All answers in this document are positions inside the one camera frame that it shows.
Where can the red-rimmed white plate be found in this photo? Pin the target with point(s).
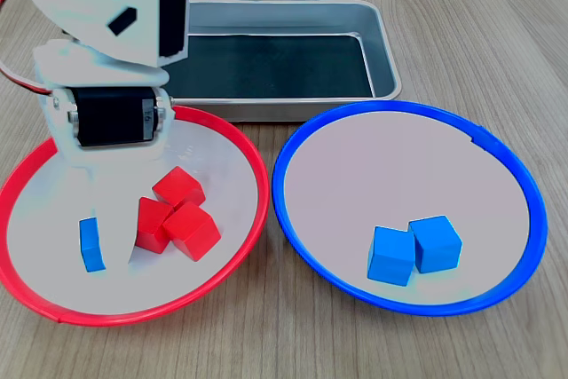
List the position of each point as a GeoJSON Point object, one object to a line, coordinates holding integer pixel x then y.
{"type": "Point", "coordinates": [199, 263]}

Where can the black tray mat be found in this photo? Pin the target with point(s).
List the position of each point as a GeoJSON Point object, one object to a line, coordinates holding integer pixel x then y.
{"type": "Point", "coordinates": [275, 68]}

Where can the blue-rimmed white plate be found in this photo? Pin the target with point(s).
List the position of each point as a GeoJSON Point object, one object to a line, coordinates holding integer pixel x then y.
{"type": "Point", "coordinates": [399, 166]}

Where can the blue cube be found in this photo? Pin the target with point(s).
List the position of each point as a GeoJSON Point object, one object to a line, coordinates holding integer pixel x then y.
{"type": "Point", "coordinates": [437, 246]}
{"type": "Point", "coordinates": [390, 259]}
{"type": "Point", "coordinates": [91, 246]}

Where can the steel tray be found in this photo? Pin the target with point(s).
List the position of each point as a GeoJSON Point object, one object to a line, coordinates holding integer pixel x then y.
{"type": "Point", "coordinates": [381, 41]}

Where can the red cube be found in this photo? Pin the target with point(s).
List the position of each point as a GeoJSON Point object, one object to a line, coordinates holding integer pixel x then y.
{"type": "Point", "coordinates": [193, 232]}
{"type": "Point", "coordinates": [179, 186]}
{"type": "Point", "coordinates": [153, 223]}

